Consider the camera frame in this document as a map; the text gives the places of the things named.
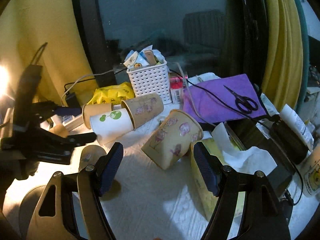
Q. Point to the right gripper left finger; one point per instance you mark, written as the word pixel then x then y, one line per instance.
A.
pixel 54 217

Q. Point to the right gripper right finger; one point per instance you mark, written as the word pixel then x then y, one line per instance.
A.
pixel 262 217

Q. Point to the white cup green print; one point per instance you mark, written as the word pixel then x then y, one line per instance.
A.
pixel 109 126

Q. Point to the small brown paper cup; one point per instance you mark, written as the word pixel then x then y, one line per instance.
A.
pixel 90 155

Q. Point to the plain brown paper cup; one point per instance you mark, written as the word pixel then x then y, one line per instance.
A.
pixel 92 110

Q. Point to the brown floral paper cup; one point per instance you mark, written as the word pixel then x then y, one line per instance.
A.
pixel 143 108

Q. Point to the yellowish floral paper cup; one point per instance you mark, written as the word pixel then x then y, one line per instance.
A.
pixel 172 140

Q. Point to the black power adapter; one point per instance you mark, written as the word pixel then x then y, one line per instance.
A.
pixel 70 97

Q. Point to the yellow tissue box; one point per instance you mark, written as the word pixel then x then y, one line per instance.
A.
pixel 208 200

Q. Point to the white tissue paper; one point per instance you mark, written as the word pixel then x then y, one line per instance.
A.
pixel 247 161

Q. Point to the yellow snack bag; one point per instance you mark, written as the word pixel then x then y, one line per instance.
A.
pixel 114 94

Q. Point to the white tube bottle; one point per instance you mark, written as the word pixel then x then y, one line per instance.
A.
pixel 292 119

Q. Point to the black scissors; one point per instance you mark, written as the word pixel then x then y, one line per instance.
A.
pixel 243 103

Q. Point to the purple cloth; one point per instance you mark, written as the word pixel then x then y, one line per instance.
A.
pixel 209 101

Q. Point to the white perforated plastic basket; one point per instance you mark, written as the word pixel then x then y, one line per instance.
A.
pixel 154 79

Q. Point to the yellow curtain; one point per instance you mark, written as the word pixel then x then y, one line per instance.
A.
pixel 284 66

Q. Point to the red white carton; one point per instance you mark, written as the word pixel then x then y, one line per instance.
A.
pixel 177 87

